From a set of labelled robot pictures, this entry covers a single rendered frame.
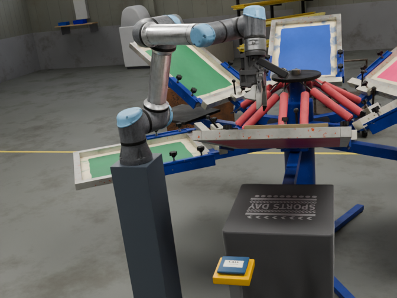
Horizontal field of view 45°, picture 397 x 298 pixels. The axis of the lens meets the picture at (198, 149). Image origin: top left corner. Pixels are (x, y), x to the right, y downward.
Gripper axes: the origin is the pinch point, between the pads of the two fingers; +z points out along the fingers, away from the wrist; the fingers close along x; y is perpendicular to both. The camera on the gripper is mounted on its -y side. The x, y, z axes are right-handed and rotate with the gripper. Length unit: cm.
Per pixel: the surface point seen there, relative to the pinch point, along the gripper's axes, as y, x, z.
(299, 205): -8, -51, 41
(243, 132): 9.2, -12.3, 7.4
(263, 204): 8, -52, 41
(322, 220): -18, -38, 45
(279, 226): -1, -32, 47
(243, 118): 33, -139, 0
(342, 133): -26.2, -12.2, 8.5
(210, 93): 65, -180, -20
